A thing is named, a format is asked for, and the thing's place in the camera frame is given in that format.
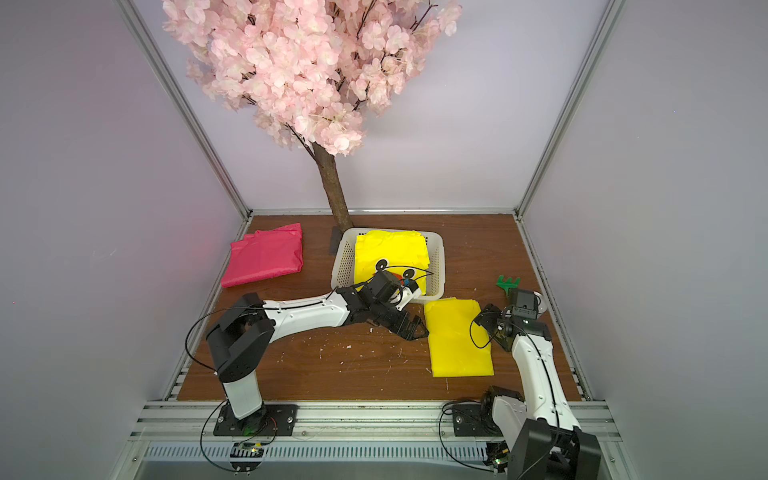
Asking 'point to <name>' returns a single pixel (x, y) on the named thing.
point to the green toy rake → (509, 284)
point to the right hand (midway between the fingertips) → (491, 316)
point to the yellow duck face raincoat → (404, 253)
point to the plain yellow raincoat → (458, 346)
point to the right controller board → (497, 455)
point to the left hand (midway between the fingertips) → (422, 331)
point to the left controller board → (246, 456)
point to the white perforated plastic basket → (343, 269)
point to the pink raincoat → (264, 253)
